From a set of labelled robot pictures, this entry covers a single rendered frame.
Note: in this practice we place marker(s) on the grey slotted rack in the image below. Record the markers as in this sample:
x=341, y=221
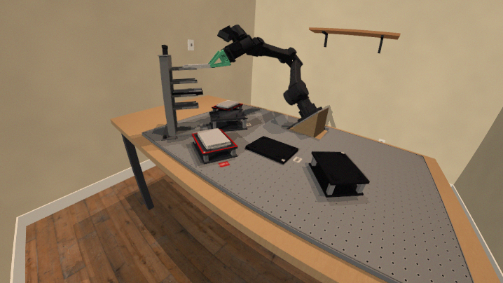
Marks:
x=181, y=129

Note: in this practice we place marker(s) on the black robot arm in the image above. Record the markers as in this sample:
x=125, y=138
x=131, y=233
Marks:
x=297, y=92

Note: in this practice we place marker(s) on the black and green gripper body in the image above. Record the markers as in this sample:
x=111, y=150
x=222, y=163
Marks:
x=233, y=56

